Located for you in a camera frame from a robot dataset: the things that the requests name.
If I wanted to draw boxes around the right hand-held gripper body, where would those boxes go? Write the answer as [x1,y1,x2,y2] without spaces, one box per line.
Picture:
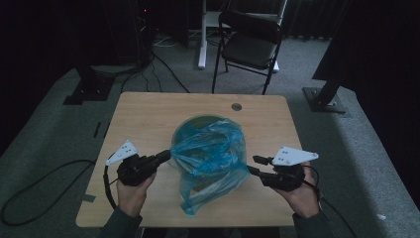
[261,146,320,192]

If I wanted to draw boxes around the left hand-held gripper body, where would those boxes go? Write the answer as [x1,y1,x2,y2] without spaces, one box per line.
[105,139,159,186]

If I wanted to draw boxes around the blue plastic bag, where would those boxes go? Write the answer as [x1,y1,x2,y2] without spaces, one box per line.
[169,118,251,216]

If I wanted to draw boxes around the green plastic trash bin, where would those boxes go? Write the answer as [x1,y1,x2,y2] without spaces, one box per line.
[170,113,249,194]

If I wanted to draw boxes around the person's right hand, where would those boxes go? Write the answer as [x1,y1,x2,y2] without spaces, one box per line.
[273,162,321,219]

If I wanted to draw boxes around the person's left hand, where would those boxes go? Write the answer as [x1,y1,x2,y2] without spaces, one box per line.
[116,172,157,217]

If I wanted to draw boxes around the black stand with grey base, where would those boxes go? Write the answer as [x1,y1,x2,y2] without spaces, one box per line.
[302,78,348,115]

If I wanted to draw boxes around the black stand with square base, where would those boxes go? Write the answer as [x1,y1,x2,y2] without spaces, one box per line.
[62,63,117,107]

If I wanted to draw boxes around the black folding chair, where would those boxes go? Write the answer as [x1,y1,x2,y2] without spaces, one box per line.
[211,9,284,96]

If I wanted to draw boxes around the dark curtain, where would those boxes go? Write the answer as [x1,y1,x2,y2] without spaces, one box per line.
[311,0,420,206]

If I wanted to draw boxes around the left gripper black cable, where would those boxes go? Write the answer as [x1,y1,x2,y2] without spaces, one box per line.
[102,153,120,210]

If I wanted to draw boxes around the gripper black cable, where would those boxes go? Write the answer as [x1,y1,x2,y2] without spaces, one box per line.
[102,153,120,210]
[303,165,360,238]

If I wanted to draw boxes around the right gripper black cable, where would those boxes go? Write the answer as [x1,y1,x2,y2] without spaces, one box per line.
[303,165,360,238]

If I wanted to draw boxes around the thin black floor cable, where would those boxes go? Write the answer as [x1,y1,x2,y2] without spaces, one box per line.
[152,53,191,93]

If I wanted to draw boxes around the white floor cables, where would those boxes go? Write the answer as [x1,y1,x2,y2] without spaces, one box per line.
[153,34,181,48]

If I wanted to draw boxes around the long black floor cable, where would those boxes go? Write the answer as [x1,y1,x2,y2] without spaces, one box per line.
[0,159,97,227]

